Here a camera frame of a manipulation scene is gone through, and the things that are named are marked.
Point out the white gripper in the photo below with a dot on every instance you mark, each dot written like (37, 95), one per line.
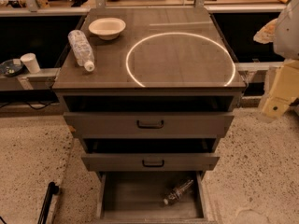
(288, 34)

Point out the clear bottle with red label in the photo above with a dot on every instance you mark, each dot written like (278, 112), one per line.
(177, 192)

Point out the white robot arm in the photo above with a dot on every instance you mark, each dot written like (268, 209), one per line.
(286, 40)

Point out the grey drawer cabinet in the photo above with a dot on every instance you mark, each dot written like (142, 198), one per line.
(161, 52)

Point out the grey bottom drawer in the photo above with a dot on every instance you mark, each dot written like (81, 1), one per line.
(138, 198)

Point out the grey drawer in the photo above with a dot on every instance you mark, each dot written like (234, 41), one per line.
(149, 116)
(138, 198)
(129, 155)

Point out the grey middle drawer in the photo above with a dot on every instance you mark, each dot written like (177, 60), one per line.
(129, 155)

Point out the grey top drawer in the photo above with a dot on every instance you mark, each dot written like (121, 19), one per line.
(149, 116)

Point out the clear bottle with white cap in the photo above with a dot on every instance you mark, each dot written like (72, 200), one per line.
(82, 49)

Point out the white paper bowl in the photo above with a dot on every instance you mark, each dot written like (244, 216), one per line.
(107, 28)

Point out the black floor bar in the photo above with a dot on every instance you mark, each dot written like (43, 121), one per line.
(52, 190)

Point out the white paper cup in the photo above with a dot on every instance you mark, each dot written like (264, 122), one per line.
(31, 63)

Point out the dark round plate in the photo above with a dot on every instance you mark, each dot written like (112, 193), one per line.
(11, 68)

